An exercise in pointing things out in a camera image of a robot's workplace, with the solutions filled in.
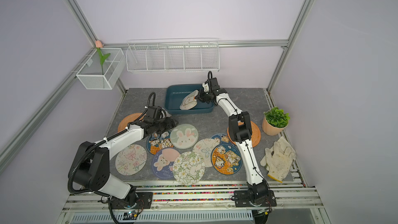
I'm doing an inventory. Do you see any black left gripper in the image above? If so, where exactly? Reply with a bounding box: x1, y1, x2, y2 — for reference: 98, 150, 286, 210
153, 116, 179, 134

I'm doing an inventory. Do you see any white sheep coaster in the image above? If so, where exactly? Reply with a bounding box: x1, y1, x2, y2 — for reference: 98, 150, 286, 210
179, 90, 199, 111

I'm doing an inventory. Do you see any green bunny coaster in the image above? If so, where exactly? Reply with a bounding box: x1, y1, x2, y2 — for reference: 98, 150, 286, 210
170, 124, 199, 149

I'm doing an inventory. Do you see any teal plastic storage box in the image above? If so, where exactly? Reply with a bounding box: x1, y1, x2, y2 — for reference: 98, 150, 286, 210
165, 84, 214, 115

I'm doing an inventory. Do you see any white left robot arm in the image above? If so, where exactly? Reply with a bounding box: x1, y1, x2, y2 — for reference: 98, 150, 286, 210
67, 106, 178, 205

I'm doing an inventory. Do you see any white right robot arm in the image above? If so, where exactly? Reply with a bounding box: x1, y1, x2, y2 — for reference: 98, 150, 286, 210
196, 72, 272, 206

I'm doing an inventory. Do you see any white mesh box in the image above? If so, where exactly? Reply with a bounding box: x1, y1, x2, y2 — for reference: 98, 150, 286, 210
76, 48, 126, 90

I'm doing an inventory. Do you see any white butterfly coaster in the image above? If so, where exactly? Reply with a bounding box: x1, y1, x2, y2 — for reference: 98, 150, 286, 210
192, 139, 220, 168

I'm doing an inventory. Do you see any purple pink bunny coaster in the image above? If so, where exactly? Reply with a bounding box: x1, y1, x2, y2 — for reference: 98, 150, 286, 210
152, 148, 180, 179

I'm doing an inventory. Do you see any small blue coaster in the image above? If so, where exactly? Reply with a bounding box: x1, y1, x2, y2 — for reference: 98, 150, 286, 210
211, 133, 230, 144

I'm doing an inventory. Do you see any orange coaster left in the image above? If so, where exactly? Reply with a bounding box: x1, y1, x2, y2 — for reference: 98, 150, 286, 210
118, 113, 142, 132

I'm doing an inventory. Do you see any white pink floral coaster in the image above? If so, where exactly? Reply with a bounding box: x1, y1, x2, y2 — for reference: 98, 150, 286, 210
115, 144, 147, 176

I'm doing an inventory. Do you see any orange blue bears coaster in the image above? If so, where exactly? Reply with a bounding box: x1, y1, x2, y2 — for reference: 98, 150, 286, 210
211, 144, 243, 175

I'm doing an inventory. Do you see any orange coaster right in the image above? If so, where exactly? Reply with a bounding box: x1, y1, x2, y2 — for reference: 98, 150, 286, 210
227, 121, 261, 147

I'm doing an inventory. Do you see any green potted plant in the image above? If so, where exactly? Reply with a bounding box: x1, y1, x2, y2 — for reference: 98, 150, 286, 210
262, 107, 290, 136

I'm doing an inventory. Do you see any pink artificial tulip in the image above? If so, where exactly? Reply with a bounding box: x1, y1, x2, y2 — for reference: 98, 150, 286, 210
95, 40, 110, 75

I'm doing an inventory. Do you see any white wire basket shelf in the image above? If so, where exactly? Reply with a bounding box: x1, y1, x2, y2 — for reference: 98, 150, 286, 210
126, 38, 220, 73

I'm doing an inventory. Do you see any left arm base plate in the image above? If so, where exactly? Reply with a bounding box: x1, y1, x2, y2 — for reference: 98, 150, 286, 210
110, 191, 153, 209

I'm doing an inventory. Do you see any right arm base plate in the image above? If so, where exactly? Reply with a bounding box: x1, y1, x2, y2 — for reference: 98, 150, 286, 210
231, 190, 277, 207

